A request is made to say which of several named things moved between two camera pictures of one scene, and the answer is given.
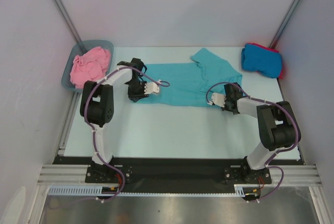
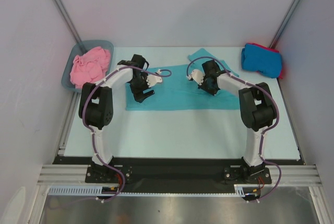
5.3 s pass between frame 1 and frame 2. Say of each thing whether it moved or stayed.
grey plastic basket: stayed
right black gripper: moved
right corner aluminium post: stayed
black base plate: stayed
